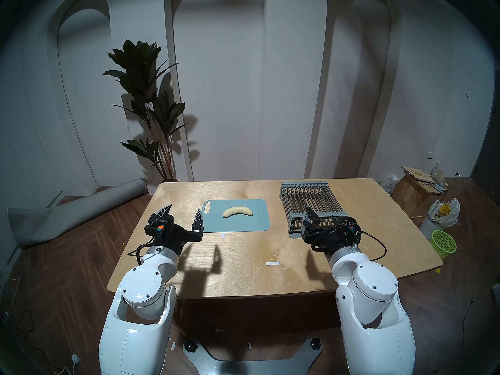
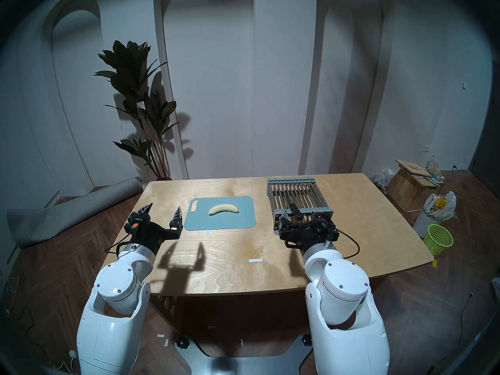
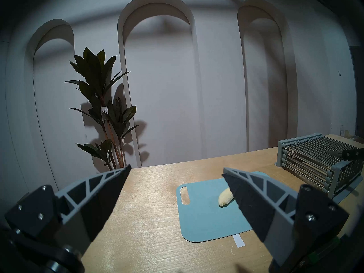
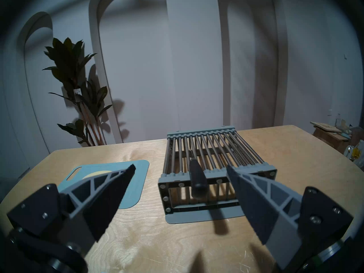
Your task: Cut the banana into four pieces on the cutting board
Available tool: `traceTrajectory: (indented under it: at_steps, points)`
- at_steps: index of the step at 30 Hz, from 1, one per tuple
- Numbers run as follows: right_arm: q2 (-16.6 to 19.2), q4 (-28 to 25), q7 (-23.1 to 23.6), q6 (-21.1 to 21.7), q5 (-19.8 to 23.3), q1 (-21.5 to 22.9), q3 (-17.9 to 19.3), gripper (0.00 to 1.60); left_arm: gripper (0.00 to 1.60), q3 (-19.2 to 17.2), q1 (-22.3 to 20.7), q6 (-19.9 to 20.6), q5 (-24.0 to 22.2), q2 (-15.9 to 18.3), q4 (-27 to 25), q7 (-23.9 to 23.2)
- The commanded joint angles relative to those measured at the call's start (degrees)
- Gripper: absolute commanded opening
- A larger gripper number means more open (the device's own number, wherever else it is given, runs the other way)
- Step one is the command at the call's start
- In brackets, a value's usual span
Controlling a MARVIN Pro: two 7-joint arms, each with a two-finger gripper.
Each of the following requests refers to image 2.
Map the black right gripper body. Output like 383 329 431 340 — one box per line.
279 221 339 251

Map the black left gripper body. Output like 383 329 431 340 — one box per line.
124 221 174 256

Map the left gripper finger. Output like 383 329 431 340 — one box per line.
130 202 154 227
169 206 184 238

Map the peeled yellow banana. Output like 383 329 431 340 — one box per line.
208 204 240 216

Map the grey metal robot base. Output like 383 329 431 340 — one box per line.
175 333 313 375

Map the light blue cutting board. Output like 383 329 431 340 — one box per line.
184 196 256 231

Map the flat wooden board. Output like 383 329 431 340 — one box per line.
395 159 432 177

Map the grey metal dish rack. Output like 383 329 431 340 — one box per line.
267 177 334 222

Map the clear plastic bag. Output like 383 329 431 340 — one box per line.
371 168 397 195

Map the rolled grey floor mat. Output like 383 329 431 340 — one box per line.
6 177 142 249

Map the cardboard box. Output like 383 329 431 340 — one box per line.
387 167 432 213

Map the white bucket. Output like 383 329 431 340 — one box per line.
413 210 438 239

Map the green mesh waste basket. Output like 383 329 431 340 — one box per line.
423 224 454 257

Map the tall green potted plant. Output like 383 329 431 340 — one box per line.
94 40 180 182

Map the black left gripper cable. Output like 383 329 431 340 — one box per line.
104 237 131 256

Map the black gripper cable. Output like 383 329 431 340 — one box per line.
104 237 131 256
334 228 360 259

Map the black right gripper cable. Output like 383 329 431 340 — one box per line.
334 228 360 259

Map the black floor cable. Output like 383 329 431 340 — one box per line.
426 292 474 373

